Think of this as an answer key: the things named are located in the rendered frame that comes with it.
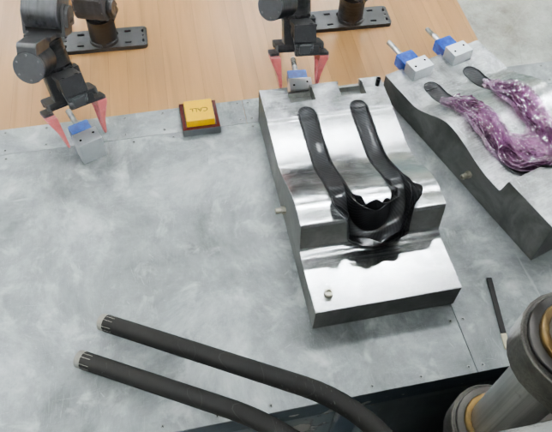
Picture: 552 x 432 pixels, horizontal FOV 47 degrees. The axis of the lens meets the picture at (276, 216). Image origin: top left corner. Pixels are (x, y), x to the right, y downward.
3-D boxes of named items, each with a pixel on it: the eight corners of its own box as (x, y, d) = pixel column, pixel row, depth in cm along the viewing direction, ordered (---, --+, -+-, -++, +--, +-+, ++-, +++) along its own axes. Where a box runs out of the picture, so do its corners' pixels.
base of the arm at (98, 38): (143, 20, 145) (141, 1, 149) (53, 27, 142) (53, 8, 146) (148, 47, 151) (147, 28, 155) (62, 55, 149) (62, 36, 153)
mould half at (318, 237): (258, 121, 139) (259, 74, 127) (373, 105, 142) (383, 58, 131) (312, 328, 111) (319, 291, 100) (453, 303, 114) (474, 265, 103)
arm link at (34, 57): (57, 86, 113) (48, 17, 107) (9, 81, 113) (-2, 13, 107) (79, 66, 123) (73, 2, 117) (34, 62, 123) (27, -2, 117)
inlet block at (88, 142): (59, 123, 136) (53, 105, 132) (81, 115, 138) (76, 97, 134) (84, 164, 130) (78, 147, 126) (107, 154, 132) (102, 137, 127)
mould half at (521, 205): (381, 93, 145) (389, 55, 136) (471, 57, 152) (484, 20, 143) (531, 261, 120) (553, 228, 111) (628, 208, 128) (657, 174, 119)
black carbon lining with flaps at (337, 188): (293, 115, 130) (296, 80, 123) (368, 105, 133) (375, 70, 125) (336, 258, 111) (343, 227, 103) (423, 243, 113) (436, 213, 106)
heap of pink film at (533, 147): (429, 102, 135) (439, 75, 129) (495, 75, 140) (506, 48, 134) (511, 189, 122) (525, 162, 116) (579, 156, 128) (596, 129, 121)
